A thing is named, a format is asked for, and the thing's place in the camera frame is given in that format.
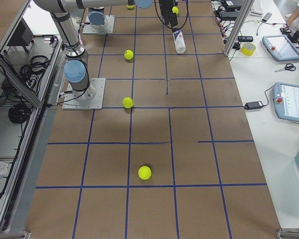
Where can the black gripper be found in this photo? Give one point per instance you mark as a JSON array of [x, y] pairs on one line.
[[167, 6]]

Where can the Wilson tennis ball can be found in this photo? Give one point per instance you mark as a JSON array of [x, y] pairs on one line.
[[179, 41]]

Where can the tennis ball front left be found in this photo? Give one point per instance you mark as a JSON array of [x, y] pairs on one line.
[[175, 10]]

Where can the tennis ball near base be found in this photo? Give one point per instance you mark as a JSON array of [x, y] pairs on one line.
[[127, 103], [128, 54]]

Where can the black smartphone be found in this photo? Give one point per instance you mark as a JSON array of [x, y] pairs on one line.
[[245, 38]]

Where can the yellow tape roll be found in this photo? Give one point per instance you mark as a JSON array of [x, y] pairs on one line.
[[248, 49]]

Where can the far teach pendant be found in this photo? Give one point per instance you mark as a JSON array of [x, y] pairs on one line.
[[280, 48]]

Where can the teach pendant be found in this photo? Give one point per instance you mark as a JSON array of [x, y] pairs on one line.
[[286, 101], [280, 48]]

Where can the black power brick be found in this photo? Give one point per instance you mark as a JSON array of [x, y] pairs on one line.
[[253, 105]]

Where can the scissors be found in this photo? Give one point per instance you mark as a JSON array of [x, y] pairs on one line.
[[287, 67]]

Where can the near teach pendant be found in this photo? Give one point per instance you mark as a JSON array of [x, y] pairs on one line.
[[286, 101]]

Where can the aluminium frame post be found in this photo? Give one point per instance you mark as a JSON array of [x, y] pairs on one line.
[[243, 13]]

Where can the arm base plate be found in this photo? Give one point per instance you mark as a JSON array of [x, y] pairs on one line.
[[106, 28], [91, 99]]

